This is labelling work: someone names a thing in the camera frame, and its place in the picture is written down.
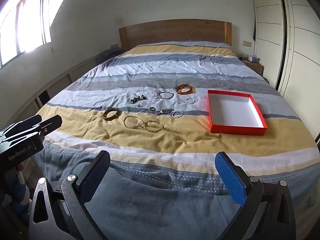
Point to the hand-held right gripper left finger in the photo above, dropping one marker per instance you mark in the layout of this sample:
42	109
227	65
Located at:
96	173

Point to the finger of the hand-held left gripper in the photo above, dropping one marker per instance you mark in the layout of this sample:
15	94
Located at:
51	125
32	120

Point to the wooden headboard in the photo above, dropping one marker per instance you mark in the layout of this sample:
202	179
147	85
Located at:
175	31

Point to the silver twisted hoop earring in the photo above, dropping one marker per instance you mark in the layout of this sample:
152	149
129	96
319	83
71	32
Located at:
173	115

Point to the wall switch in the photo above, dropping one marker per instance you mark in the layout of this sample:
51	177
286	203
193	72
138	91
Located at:
246	43

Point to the bed with striped duvet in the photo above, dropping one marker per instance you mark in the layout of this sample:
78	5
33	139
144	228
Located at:
175	65

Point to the red cardboard box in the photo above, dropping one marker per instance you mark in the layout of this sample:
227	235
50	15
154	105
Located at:
232	112

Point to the grey knit cloth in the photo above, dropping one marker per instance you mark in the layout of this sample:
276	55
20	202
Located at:
107	54

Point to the brown bangle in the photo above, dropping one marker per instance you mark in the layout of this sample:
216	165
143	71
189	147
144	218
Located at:
107	116

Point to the wall socket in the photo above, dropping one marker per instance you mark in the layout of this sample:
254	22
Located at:
114	46

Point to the person's left hand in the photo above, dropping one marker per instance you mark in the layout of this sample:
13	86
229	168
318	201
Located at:
20	167

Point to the white low cabinet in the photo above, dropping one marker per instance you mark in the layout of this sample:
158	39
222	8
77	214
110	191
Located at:
57	85

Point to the amber bangle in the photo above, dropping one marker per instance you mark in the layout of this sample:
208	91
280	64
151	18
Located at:
179	89

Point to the wooden nightstand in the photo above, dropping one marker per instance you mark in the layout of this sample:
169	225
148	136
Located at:
256	68

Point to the white sliding wardrobe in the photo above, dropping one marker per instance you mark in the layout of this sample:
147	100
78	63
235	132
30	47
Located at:
300	42

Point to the twisted silver bangle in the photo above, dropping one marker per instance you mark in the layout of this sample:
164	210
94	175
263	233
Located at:
186	101

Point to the white purple tissue box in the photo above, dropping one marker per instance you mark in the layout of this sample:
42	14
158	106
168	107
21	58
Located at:
253	59

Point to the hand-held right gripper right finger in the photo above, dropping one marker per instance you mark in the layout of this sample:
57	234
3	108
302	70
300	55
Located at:
231	177

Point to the window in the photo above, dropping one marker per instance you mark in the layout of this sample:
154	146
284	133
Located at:
27	22

